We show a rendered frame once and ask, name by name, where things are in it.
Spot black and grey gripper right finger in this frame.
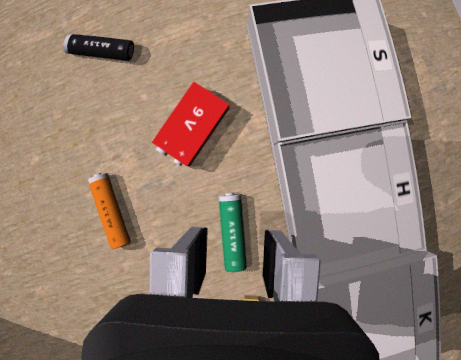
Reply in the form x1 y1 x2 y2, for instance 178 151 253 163
262 230 321 302

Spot red 9v battery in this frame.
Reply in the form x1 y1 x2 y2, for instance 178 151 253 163
152 82 229 167

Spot orange aa battery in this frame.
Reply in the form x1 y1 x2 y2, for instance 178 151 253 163
88 173 131 249

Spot black aa battery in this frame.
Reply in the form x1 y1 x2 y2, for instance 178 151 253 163
64 34 134 61

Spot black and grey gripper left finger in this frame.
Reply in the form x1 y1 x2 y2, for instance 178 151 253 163
150 227 208 298

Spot yellow hex nut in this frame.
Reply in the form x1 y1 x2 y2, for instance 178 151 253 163
241 295 260 301

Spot white open cardboard bins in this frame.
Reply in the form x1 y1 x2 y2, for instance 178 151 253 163
247 0 441 360

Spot green aa battery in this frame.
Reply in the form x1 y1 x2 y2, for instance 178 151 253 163
219 193 247 272

